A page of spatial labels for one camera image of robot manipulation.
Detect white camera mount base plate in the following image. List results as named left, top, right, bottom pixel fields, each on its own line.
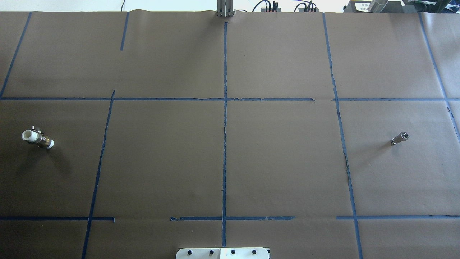
left=175, top=247, right=271, bottom=259

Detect black cables at table edge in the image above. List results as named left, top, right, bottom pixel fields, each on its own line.
left=252, top=0, right=321, bottom=13

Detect PPR valve with white ends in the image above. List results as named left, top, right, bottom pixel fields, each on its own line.
left=21, top=125, right=55, bottom=149

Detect aluminium profile post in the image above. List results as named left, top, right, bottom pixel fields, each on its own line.
left=216, top=0, right=235, bottom=17

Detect grey equipment box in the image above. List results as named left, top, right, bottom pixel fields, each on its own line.
left=343, top=0, right=460, bottom=13

